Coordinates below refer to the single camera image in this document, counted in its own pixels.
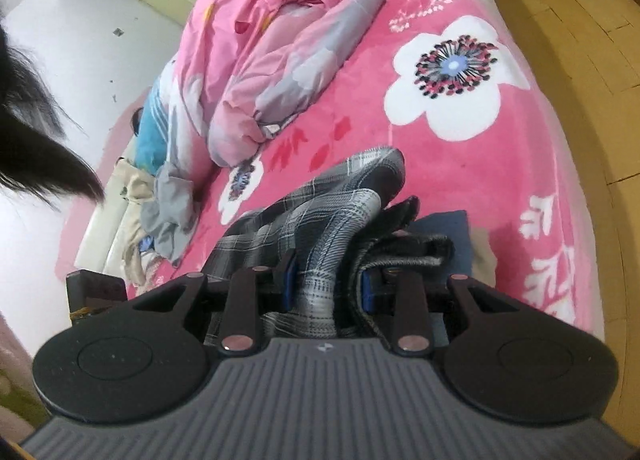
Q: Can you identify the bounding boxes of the grey garment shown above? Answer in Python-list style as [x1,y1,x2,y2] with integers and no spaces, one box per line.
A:
[140,162,197,261]

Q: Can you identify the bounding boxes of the pink floral blanket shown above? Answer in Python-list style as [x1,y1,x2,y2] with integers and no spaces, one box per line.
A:
[60,0,607,341]

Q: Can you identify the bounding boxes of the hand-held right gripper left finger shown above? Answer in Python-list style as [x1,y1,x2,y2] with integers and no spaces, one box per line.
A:
[131,249,300,357]

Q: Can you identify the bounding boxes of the person's dark hair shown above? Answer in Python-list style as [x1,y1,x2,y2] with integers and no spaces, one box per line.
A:
[0,22,107,213]

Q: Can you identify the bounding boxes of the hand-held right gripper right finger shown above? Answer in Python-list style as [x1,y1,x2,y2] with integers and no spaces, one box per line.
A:
[360,265,508,357]

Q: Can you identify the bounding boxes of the pink printed duvet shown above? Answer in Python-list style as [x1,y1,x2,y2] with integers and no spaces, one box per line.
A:
[134,0,432,177]

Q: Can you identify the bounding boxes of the beige jacket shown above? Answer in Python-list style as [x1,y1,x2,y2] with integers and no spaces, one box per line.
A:
[112,159,162,287]

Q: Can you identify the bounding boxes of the small beige cloth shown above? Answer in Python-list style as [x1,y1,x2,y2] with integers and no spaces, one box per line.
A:
[471,227,498,283]

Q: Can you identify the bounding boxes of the blue denim jeans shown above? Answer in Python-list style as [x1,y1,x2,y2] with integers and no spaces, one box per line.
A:
[412,210,473,268]

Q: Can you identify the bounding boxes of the black white plaid shirt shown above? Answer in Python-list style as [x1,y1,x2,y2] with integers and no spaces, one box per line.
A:
[204,145,457,341]

